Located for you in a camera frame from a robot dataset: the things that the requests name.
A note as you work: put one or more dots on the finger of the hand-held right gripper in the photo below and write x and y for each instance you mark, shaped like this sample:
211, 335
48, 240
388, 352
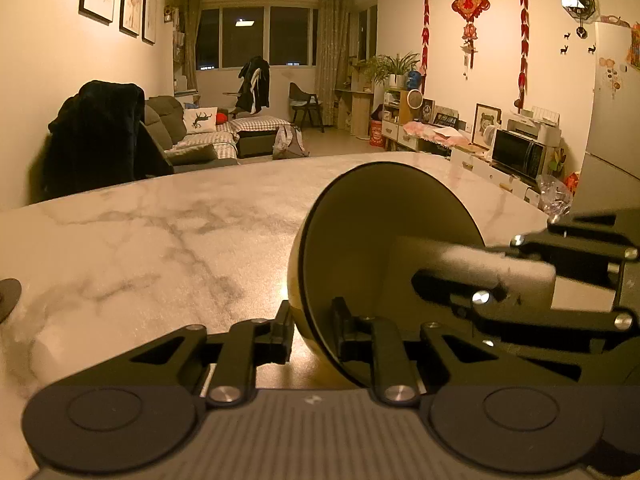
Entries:
530, 242
450, 287

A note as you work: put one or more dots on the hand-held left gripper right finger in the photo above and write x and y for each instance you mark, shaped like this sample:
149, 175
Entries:
341, 330

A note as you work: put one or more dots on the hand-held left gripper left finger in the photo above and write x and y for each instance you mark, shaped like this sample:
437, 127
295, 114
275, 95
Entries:
285, 332

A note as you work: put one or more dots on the white sponge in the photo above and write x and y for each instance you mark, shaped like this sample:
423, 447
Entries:
530, 275

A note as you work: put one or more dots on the yellow bowl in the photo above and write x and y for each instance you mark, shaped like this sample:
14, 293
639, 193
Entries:
360, 220

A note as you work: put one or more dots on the clear plastic bag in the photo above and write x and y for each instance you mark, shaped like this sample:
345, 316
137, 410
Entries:
552, 195

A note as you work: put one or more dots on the red bag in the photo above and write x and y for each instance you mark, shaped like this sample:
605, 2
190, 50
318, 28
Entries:
572, 181

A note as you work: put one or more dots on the utensil holder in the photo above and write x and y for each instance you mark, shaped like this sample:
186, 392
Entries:
556, 161

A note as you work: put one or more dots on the black microwave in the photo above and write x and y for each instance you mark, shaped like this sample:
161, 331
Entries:
517, 152

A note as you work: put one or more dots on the white low cabinet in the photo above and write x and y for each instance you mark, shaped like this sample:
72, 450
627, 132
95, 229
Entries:
470, 162

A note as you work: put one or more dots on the small white fan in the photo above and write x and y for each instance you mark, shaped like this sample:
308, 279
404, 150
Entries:
489, 137

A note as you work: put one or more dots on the white printer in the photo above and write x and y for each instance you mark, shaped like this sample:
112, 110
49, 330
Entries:
535, 127

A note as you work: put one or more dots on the framed portrait drawing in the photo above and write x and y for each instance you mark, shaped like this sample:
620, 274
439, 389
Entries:
486, 120

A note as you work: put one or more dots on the white refrigerator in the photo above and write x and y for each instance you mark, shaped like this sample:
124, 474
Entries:
612, 125

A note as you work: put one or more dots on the black framed photo collage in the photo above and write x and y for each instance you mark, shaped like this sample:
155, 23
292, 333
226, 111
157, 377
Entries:
445, 120

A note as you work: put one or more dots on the pink cloth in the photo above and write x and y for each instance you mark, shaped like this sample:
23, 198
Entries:
425, 130

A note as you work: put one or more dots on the dark framed photo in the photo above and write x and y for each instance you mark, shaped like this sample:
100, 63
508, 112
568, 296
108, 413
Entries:
426, 109

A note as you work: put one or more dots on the red printed bucket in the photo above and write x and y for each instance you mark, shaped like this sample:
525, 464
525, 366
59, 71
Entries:
376, 134

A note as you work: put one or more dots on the round table mirror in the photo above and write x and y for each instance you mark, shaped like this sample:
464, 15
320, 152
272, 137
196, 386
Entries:
415, 102

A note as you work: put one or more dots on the grey backpack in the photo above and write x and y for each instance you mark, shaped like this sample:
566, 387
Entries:
289, 142

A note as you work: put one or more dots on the wooden cube shelf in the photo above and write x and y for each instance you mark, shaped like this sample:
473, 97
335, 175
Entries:
395, 105

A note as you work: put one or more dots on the blue toy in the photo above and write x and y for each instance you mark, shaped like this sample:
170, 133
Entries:
415, 79

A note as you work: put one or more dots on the grey-green sofa cushion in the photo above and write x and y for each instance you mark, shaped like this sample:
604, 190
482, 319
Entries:
192, 154

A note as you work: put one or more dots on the wooden desk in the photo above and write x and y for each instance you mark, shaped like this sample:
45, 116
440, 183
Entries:
357, 105

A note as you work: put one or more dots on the checked sofa cover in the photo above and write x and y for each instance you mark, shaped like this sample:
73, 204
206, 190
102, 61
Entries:
255, 122

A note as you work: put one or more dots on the potted green plant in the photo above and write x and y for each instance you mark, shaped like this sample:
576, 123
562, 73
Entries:
395, 65

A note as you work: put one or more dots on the red cushion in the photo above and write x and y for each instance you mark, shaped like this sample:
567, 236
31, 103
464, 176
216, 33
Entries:
221, 118

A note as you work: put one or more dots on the colourful fridge poster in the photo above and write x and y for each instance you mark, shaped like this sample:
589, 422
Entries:
636, 45

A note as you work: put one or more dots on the dark wooden chair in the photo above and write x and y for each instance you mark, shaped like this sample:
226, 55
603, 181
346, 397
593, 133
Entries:
305, 105

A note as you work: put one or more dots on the deer print pillow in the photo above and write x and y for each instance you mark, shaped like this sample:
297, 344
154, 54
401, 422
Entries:
200, 120

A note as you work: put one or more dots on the basket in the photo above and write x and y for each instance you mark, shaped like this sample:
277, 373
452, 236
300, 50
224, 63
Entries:
615, 20

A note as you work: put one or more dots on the red knot ornament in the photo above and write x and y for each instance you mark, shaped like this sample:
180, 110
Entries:
468, 5

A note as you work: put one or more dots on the grey sofa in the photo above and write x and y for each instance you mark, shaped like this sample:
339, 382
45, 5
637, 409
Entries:
165, 115

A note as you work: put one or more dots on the black and white jacket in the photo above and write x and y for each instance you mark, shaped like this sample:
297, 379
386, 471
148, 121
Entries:
252, 85

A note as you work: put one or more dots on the beige patterned curtain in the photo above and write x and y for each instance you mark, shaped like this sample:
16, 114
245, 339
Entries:
191, 35
332, 50

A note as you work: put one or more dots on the black fleece coat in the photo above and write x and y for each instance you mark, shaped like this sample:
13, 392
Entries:
95, 135

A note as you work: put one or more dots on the black phone stand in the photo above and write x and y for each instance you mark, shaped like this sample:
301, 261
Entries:
7, 297

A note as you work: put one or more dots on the window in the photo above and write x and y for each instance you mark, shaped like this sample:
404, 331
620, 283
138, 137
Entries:
250, 35

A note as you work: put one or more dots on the narrow framed picture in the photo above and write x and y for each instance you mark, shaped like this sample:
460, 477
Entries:
149, 10

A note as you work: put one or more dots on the antler wall clock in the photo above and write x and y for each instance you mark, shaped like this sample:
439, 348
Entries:
577, 2

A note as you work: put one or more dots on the small wall ornament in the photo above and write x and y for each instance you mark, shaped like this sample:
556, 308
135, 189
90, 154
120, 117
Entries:
170, 12

